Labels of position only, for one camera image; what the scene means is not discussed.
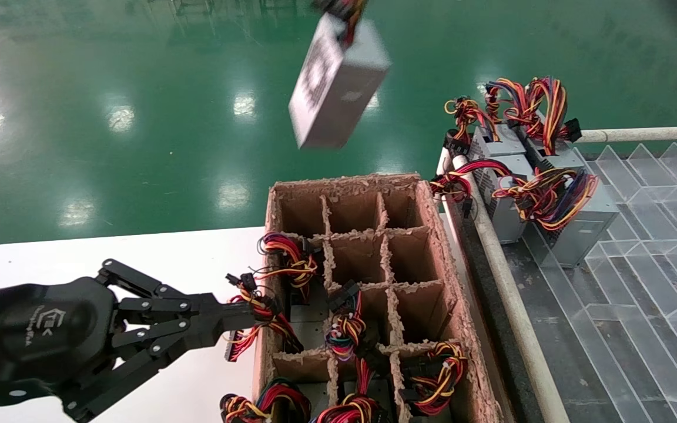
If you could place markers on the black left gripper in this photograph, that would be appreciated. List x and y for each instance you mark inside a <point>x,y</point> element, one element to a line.
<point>39,335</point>

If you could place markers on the worn cardboard box with dividers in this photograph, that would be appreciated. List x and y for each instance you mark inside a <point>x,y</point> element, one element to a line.
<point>415,258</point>

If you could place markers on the clear acrylic divider tray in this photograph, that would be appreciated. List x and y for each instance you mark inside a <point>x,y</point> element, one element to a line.
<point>656,282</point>

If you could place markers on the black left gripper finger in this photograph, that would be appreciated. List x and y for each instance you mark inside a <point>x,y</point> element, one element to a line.
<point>221,311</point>

